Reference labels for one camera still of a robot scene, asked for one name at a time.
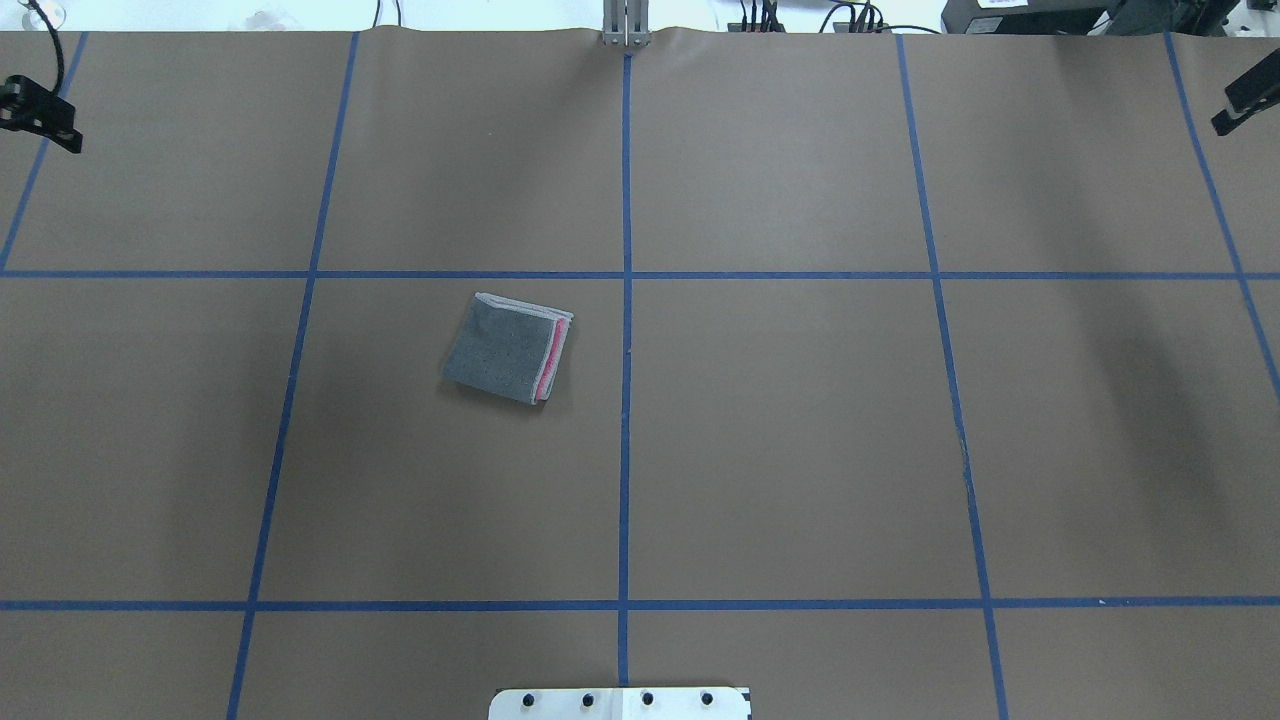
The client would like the pink and grey towel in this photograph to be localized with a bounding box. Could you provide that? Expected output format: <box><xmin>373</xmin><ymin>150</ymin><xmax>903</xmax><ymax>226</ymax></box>
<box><xmin>442</xmin><ymin>292</ymin><xmax>575</xmax><ymax>405</ymax></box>

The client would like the brown paper table cover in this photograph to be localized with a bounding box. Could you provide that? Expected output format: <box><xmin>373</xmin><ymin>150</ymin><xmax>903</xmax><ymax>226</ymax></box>
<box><xmin>3</xmin><ymin>27</ymin><xmax>1277</xmax><ymax>719</ymax></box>

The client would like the black power box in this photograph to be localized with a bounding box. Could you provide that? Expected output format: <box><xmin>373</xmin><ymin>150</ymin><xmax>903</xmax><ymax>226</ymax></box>
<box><xmin>940</xmin><ymin>1</ymin><xmax>1111</xmax><ymax>36</ymax></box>

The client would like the aluminium frame post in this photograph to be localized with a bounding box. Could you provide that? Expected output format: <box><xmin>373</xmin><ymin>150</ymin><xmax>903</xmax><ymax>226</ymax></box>
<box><xmin>600</xmin><ymin>0</ymin><xmax>652</xmax><ymax>49</ymax></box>

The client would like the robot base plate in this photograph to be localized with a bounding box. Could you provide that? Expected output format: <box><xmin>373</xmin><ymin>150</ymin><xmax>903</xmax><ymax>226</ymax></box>
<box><xmin>486</xmin><ymin>685</ymin><xmax>753</xmax><ymax>719</ymax></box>

